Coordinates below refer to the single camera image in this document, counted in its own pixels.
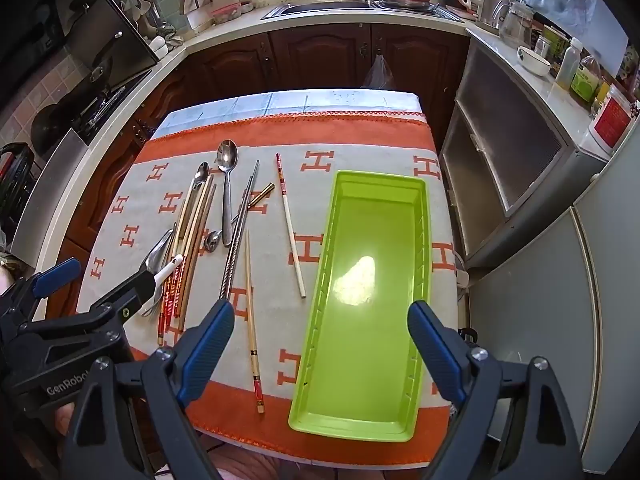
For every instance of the green plastic tray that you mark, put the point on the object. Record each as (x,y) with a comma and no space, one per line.
(370,240)

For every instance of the person's left hand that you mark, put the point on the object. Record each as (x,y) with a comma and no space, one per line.
(64,420)

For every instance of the black wok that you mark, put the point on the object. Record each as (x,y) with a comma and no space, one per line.
(52,127)

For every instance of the metal chopstick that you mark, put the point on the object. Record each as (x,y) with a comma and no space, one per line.
(245,210)
(239,220)

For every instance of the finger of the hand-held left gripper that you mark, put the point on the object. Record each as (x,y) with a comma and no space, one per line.
(130,292)
(55,275)

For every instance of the black red appliance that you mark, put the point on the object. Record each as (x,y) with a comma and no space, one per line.
(15,175)

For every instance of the grey refrigerator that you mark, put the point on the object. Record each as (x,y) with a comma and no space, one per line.
(540,340)

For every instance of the stainless steel panel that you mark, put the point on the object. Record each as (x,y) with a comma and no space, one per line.
(45,200)

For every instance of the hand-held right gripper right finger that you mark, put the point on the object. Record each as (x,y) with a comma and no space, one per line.
(435,355)

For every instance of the white cups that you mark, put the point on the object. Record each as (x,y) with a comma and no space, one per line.
(158,46)

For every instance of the small metal spoon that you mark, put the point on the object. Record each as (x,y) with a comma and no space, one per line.
(212,242)

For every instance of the pink food container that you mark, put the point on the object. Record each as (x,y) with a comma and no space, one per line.
(227,14)

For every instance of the pale blue table cover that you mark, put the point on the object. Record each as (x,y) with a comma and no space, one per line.
(340,99)

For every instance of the large metal spoon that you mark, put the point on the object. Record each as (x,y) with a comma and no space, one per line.
(227,155)

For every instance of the stainless steel sink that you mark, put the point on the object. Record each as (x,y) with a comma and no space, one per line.
(320,9)

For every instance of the clear plastic bottle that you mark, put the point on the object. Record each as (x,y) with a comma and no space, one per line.
(571,67)

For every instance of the green label bottle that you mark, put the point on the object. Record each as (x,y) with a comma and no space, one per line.
(586,85)

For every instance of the white bowl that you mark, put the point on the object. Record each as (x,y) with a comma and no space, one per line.
(534,62)

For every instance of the orange grey printed blanket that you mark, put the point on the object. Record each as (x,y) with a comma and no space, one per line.
(310,130)

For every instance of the red label container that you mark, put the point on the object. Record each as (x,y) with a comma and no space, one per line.
(612,122)

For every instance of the glass pitcher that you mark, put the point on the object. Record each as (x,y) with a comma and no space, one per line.
(516,30)

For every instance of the brown wooden kitchen cabinets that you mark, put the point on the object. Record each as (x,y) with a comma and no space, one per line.
(310,55)

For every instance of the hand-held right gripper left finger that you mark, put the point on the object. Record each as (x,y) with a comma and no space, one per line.
(205,355)

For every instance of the white ceramic spoon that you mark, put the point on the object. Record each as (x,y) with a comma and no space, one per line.
(169,267)

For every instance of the hanging plastic bag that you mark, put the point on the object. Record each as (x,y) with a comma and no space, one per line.
(377,74)

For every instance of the gas stove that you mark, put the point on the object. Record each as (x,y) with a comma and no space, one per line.
(112,102)

